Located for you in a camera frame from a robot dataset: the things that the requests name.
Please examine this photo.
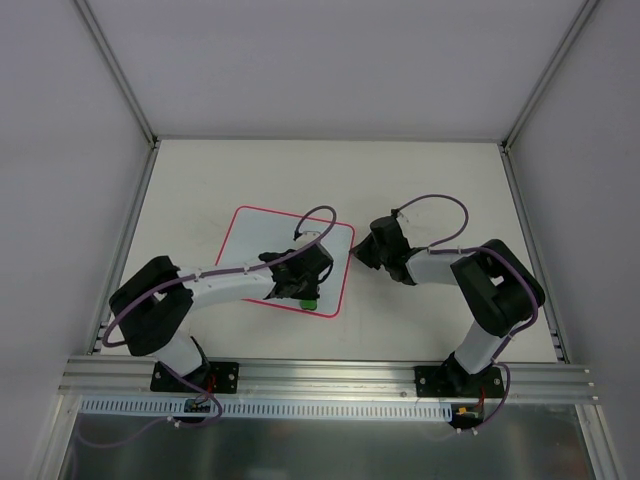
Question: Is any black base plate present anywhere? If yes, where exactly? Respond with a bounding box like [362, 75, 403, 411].
[150, 361, 239, 394]
[413, 365, 505, 399]

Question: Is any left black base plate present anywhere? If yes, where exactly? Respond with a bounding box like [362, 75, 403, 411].
[150, 361, 239, 394]

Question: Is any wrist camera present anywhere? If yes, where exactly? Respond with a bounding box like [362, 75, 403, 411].
[294, 243, 334, 277]
[370, 215, 409, 252]

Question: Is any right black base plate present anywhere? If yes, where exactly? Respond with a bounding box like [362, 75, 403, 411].
[413, 365, 505, 399]

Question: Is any right aluminium frame post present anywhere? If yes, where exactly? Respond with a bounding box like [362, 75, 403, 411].
[501, 0, 601, 152]

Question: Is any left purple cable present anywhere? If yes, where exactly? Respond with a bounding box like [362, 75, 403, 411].
[74, 204, 337, 449]

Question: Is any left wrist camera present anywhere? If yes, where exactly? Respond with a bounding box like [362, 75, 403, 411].
[294, 243, 334, 277]

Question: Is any aluminium frame post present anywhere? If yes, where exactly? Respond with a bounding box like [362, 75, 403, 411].
[501, 0, 601, 152]
[72, 0, 158, 148]

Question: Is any pink framed whiteboard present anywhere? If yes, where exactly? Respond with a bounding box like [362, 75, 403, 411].
[216, 205, 356, 319]

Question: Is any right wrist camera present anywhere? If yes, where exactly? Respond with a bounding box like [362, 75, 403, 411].
[370, 215, 409, 252]

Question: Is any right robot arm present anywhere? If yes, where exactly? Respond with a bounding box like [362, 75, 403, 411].
[351, 234, 545, 398]

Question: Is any white slotted cable duct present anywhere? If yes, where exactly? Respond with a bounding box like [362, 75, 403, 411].
[79, 396, 453, 423]

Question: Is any green whiteboard eraser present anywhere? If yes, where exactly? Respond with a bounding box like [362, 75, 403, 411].
[299, 299, 318, 311]

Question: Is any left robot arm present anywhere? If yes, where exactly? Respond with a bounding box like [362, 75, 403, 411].
[102, 249, 333, 391]

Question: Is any left aluminium frame post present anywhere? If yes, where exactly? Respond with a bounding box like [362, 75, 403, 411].
[72, 0, 158, 148]

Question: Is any aluminium mounting rail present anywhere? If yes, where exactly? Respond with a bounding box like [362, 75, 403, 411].
[58, 355, 600, 404]

